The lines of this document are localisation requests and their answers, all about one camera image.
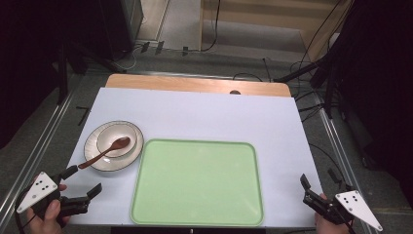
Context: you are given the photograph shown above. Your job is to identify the black hanging cable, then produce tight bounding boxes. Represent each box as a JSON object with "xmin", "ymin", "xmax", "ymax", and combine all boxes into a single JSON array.
[{"xmin": 200, "ymin": 0, "xmax": 222, "ymax": 53}]

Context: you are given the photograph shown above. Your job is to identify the black looped floor cable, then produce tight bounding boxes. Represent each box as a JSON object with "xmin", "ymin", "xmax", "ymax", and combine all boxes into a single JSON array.
[{"xmin": 232, "ymin": 72, "xmax": 264, "ymax": 83}]

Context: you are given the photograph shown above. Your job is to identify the wooden table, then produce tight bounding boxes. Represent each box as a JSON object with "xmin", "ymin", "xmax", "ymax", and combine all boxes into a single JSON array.
[{"xmin": 104, "ymin": 73, "xmax": 292, "ymax": 98}]

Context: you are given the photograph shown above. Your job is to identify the long black cable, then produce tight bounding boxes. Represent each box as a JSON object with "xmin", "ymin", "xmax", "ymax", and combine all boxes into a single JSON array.
[{"xmin": 297, "ymin": 0, "xmax": 346, "ymax": 74}]

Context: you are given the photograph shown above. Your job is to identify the white dark-rimmed plate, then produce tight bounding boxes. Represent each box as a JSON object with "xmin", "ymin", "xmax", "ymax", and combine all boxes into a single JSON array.
[{"xmin": 83, "ymin": 120, "xmax": 145, "ymax": 173}]

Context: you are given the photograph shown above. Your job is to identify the white table cover board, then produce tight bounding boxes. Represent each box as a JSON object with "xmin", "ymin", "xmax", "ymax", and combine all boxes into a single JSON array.
[{"xmin": 65, "ymin": 87, "xmax": 323, "ymax": 228}]

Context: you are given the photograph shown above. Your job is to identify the aluminium floor rail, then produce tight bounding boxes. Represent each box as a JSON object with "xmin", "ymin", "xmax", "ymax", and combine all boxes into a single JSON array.
[
  {"xmin": 0, "ymin": 85, "xmax": 79, "ymax": 225},
  {"xmin": 315, "ymin": 105, "xmax": 382, "ymax": 234}
]

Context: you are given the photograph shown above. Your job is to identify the black stand legs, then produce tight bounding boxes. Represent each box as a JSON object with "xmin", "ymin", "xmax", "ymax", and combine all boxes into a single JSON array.
[{"xmin": 273, "ymin": 55, "xmax": 345, "ymax": 120}]

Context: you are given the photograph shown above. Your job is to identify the brown wooden spoon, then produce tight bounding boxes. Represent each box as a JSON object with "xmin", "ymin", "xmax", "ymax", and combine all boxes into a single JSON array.
[{"xmin": 77, "ymin": 136, "xmax": 131, "ymax": 171}]

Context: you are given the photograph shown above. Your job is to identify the white ceramic bowl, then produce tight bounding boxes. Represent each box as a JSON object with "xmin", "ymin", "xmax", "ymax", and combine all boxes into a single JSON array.
[{"xmin": 95, "ymin": 123, "xmax": 138, "ymax": 160}]

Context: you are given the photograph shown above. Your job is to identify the white floor cable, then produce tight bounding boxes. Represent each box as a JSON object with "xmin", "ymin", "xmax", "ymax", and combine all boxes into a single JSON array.
[{"xmin": 120, "ymin": 44, "xmax": 144, "ymax": 71}]

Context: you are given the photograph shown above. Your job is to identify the dark cabinet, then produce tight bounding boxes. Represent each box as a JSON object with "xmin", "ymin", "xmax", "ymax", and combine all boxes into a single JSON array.
[{"xmin": 98, "ymin": 0, "xmax": 144, "ymax": 62}]

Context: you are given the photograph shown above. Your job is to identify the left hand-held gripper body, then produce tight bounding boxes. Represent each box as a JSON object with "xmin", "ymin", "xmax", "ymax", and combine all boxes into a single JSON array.
[{"xmin": 16, "ymin": 171, "xmax": 91, "ymax": 228}]

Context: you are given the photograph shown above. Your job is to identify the light green tray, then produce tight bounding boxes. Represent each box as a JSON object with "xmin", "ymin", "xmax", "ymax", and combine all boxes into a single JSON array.
[{"xmin": 130, "ymin": 137, "xmax": 265, "ymax": 228}]

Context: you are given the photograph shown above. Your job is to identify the person's right hand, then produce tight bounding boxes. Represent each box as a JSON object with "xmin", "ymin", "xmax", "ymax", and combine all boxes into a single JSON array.
[{"xmin": 313, "ymin": 192, "xmax": 351, "ymax": 234}]

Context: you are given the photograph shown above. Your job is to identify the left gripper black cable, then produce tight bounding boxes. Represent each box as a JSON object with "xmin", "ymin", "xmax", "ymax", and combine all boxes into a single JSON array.
[{"xmin": 14, "ymin": 189, "xmax": 37, "ymax": 234}]

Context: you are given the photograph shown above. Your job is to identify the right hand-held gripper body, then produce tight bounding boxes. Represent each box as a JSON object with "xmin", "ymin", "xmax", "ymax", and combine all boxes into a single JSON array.
[{"xmin": 303, "ymin": 186, "xmax": 384, "ymax": 232}]

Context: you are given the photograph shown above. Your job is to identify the person's left hand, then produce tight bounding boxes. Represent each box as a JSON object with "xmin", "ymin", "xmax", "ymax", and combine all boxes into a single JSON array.
[{"xmin": 25, "ymin": 183, "xmax": 71, "ymax": 234}]

